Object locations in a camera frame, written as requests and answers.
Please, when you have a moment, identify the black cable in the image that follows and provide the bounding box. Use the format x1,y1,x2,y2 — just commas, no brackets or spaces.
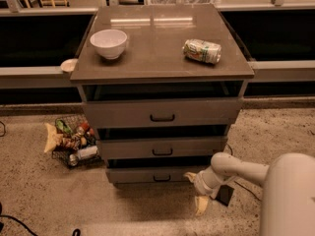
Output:
0,202,82,236
224,143,264,203

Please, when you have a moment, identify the green snack packet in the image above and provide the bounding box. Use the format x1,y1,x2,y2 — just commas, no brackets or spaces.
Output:
55,119,72,135

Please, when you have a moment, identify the black wire basket left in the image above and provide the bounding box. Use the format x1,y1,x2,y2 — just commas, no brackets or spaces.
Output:
52,114,102,168

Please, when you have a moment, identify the grey drawer cabinet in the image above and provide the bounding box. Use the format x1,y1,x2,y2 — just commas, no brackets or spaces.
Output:
71,4,254,172

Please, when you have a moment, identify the crushed green white can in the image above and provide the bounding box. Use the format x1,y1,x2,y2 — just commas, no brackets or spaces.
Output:
182,39,221,64

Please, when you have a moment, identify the grey bottom drawer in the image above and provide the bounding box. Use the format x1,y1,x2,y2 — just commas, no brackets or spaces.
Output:
106,165,207,184

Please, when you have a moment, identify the black floor box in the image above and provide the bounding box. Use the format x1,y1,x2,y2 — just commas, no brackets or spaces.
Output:
216,185,234,207

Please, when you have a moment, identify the white ceramic bowl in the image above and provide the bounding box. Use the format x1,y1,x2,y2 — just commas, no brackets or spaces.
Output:
90,29,128,60

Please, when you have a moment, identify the black cable left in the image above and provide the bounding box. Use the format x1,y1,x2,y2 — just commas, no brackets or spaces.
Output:
0,202,82,236

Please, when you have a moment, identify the grey top drawer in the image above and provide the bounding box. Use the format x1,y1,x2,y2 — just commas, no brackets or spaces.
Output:
82,98,242,128

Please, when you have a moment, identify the metal railing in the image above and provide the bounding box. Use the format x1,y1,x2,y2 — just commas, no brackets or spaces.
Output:
0,0,315,89

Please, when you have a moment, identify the clear plastic bottle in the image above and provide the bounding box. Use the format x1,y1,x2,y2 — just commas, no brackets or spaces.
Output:
68,146,97,166

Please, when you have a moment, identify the yellow chip bag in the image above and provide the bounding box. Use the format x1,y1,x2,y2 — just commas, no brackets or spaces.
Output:
44,123,63,152

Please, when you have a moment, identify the black cable right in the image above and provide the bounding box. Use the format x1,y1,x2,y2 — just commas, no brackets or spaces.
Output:
224,143,264,203

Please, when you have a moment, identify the small white dish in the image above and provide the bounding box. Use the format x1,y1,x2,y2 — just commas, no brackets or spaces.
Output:
60,59,78,73

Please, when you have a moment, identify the grey drawer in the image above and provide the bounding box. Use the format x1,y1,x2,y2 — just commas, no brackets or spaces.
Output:
106,165,207,184
82,98,242,128
96,136,227,159

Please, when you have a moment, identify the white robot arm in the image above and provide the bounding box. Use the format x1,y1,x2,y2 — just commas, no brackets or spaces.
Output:
184,152,315,236

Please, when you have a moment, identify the grey middle drawer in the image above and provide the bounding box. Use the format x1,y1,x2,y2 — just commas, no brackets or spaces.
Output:
96,136,227,159

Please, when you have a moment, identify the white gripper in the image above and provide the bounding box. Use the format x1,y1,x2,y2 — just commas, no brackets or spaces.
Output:
184,168,225,216

